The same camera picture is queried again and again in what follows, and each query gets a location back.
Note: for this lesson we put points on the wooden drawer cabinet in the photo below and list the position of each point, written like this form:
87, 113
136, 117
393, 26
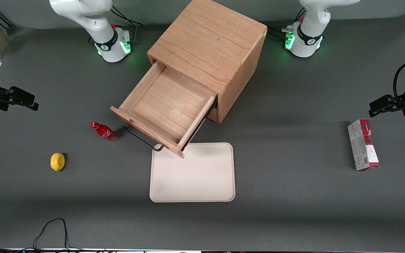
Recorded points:
209, 42

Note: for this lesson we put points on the red plaid biscuit box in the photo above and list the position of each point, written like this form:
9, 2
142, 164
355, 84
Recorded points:
360, 147

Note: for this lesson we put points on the metal frame rail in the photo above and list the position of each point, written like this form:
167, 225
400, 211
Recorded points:
2, 20

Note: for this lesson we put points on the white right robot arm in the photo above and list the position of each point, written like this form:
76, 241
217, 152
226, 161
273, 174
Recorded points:
105, 38

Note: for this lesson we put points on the red cola bottle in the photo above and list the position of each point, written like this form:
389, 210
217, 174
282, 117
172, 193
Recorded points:
104, 131

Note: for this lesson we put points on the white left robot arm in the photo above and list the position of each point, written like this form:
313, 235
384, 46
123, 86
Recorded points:
304, 49

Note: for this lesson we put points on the beige rectangular tray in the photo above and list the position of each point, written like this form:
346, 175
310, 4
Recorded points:
195, 175

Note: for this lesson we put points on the yellow lemon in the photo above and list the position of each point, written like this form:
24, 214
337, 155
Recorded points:
57, 162

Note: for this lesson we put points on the wooden drawer with box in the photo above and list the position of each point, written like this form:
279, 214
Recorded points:
167, 105

